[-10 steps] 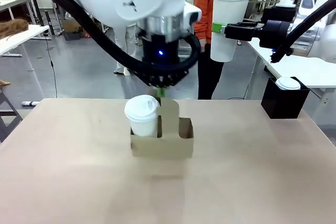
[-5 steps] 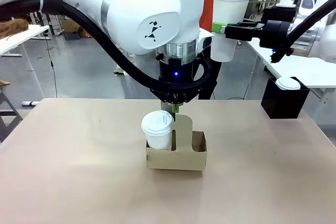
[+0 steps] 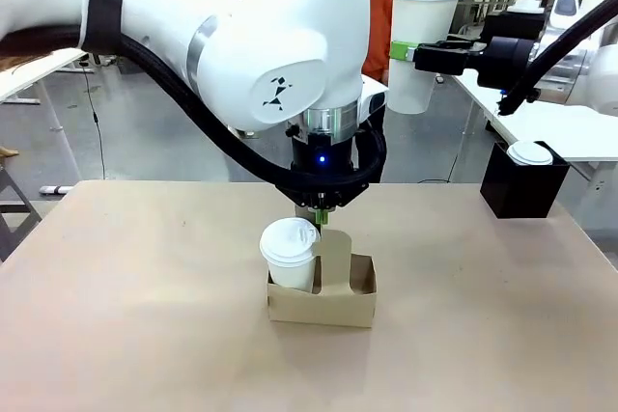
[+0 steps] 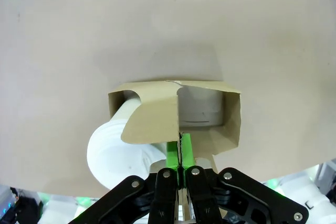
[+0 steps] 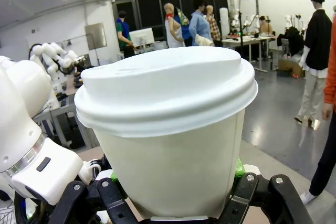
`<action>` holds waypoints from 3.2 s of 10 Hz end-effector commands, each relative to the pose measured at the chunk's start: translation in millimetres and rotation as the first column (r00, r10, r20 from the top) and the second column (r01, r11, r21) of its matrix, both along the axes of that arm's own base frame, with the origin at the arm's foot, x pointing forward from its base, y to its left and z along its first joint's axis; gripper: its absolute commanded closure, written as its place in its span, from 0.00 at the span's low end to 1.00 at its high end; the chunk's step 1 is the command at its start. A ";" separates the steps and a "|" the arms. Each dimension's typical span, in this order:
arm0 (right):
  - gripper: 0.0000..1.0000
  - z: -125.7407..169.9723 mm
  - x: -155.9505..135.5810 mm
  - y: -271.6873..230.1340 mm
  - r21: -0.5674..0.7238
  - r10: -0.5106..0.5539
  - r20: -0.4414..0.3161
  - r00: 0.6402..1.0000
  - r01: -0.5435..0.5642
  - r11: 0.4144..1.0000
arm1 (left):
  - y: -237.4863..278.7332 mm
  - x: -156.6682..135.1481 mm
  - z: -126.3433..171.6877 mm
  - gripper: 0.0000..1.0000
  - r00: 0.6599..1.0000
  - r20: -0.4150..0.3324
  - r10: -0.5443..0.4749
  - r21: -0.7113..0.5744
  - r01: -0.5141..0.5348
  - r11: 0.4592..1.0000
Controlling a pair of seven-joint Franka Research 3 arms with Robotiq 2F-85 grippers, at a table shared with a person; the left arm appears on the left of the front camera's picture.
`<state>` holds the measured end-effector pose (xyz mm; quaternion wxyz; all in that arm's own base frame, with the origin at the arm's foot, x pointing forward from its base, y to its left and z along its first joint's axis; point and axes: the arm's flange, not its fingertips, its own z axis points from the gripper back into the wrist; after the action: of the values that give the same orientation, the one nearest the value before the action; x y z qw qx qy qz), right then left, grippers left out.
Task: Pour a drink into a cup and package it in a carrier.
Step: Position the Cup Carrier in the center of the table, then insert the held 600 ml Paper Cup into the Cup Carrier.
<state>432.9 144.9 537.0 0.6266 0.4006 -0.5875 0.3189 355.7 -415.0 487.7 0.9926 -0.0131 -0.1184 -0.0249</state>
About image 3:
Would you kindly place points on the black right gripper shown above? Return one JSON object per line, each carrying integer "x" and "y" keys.
{"x": 507, "y": 62}

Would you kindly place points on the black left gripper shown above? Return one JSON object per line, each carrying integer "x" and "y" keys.
{"x": 318, "y": 161}

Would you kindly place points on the tall white lidded cup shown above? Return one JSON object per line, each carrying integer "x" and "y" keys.
{"x": 420, "y": 21}

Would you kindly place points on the small white lidded cup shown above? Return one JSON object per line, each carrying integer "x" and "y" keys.
{"x": 289, "y": 248}

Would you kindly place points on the brown cardboard cup carrier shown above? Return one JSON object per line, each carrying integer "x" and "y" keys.
{"x": 323, "y": 306}

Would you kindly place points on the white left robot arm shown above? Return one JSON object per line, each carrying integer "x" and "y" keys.
{"x": 145, "y": 21}

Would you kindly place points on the black cup holder box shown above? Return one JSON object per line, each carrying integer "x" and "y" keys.
{"x": 521, "y": 190}

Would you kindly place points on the person in orange hoodie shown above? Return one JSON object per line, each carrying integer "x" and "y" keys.
{"x": 379, "y": 21}

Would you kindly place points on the large white side table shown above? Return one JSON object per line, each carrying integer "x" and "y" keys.
{"x": 555, "y": 137}

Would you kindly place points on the white floor power strip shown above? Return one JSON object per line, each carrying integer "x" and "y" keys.
{"x": 55, "y": 188}

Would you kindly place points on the black folding stand leg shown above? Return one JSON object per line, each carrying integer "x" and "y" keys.
{"x": 19, "y": 209}

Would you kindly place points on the white table with wig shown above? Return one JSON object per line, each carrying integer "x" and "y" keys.
{"x": 29, "y": 76}

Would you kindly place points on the brown hair wig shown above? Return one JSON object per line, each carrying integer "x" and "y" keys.
{"x": 14, "y": 62}

